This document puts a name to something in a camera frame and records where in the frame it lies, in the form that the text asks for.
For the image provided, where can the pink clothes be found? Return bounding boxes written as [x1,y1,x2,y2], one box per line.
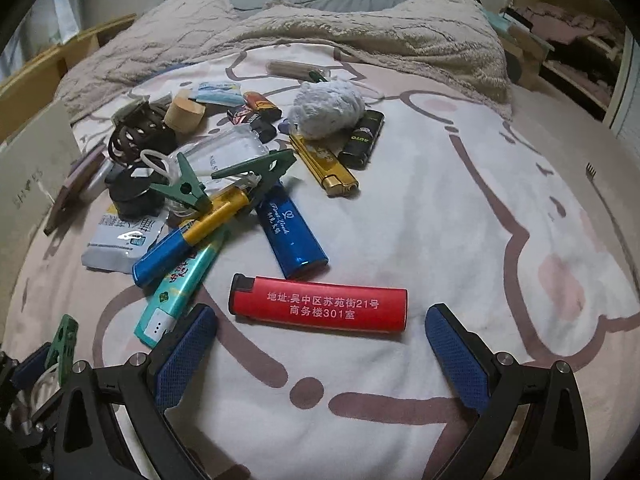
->
[520,2,621,46]

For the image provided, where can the back scratcher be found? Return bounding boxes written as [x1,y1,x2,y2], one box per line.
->
[585,162,640,281]

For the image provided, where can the white printed packet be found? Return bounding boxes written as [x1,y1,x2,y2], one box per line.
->
[81,200,168,275]

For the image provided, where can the clear plastic case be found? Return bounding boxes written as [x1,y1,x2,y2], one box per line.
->
[172,125,273,196]

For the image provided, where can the gold lighter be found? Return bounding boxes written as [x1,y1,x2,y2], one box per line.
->
[289,132,360,197]

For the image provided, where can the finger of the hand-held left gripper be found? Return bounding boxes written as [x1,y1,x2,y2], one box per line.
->
[10,343,54,387]

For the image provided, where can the dark blue metallic lighter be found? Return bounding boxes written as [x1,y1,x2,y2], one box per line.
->
[254,182,329,281]

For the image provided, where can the light teal cloth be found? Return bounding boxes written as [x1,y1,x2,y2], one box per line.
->
[487,10,516,36]

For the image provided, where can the dark green plastic clip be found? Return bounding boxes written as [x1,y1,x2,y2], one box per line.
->
[212,149,297,197]

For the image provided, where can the black patterned lighter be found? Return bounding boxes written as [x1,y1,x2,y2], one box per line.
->
[226,105,261,126]

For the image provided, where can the pink bed sheet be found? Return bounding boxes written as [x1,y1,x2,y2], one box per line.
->
[510,85,640,281]

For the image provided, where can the beige cardboard box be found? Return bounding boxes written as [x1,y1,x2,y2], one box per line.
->
[0,100,83,256]

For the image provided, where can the black lighter with green print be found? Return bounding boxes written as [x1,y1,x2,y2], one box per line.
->
[337,109,386,170]

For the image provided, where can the beige fluffy blanket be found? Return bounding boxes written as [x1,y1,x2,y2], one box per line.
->
[55,0,516,121]

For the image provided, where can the black hair claw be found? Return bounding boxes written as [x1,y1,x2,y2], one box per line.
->
[107,100,173,166]

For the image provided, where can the white curtain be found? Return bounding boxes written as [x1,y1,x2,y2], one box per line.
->
[10,0,83,68]

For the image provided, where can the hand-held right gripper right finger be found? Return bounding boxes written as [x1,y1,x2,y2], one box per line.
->
[424,303,592,480]

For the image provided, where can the blue and yellow lighter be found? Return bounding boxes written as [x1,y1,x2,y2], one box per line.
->
[132,187,251,288]

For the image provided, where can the printed blanket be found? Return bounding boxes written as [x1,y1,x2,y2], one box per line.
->
[0,42,640,480]

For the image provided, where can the light blue packet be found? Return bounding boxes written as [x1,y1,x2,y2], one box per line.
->
[196,81,242,106]

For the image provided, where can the brown wallet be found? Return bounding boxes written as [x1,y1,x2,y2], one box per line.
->
[44,142,108,236]

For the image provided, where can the red and black lighter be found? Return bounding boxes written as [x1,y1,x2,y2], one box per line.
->
[243,91,281,120]

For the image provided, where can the grey white fluffy ball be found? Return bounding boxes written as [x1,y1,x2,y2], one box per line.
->
[289,80,366,141]

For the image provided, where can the teal printed lighter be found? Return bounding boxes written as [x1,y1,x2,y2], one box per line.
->
[135,232,228,348]

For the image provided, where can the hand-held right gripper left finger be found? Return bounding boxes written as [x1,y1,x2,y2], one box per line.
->
[52,303,218,480]

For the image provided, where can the brown tube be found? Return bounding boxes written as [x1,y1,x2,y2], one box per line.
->
[265,59,313,81]

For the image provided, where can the wooden bed frame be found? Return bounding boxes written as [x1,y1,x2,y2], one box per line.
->
[0,15,136,148]

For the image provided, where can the black round object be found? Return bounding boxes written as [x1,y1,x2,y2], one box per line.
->
[105,165,166,216]

